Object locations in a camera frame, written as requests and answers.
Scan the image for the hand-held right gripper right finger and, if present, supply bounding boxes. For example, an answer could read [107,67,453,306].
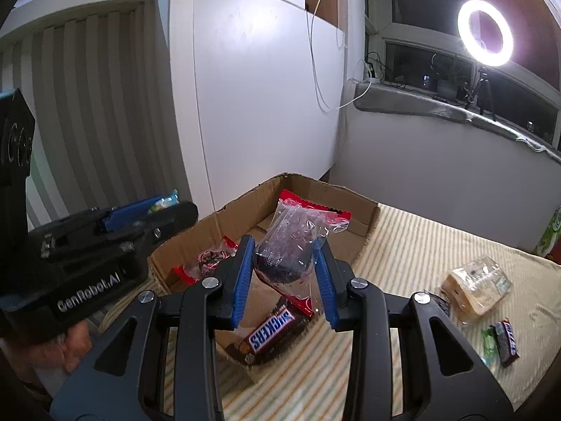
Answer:
[312,238,514,421]

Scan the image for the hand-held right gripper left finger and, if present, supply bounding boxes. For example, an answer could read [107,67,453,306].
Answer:
[49,234,257,421]

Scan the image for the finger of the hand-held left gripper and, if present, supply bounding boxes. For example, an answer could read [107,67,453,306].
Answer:
[90,196,154,234]
[111,201,200,253]

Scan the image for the green white snack packet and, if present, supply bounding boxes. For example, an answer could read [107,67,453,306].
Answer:
[149,189,180,213]

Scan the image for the clear red-edged dark candy packet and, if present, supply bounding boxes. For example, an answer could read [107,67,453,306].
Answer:
[253,188,352,316]

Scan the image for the cardboard box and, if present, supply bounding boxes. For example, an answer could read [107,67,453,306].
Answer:
[149,172,381,382]

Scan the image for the clear cracker packet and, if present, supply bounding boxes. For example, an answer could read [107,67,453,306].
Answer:
[440,255,513,325]

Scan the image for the person's left hand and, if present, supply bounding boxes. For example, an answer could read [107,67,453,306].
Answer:
[24,321,96,387]

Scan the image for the red dark cookie packet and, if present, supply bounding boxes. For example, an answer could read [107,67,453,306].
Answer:
[172,235,239,290]

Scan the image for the brown chocolate bar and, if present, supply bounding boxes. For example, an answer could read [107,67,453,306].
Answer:
[237,297,314,366]

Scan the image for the white wardrobe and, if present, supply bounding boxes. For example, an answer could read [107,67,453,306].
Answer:
[169,0,347,215]

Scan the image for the bright green snack packet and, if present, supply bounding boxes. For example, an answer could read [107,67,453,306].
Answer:
[481,328,500,366]

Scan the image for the small dark blue chocolate bar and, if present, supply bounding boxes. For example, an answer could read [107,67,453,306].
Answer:
[491,318,521,367]

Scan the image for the grey window sill cover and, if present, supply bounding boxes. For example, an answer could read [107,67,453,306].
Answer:
[353,80,561,163]

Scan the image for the green carton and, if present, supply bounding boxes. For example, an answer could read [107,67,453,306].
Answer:
[535,205,561,264]

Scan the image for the black tripod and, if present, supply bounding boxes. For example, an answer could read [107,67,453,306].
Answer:
[465,66,498,121]

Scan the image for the white cable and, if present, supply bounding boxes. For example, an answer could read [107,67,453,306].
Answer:
[307,0,373,112]

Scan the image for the ring light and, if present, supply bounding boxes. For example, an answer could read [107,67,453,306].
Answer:
[457,0,514,68]

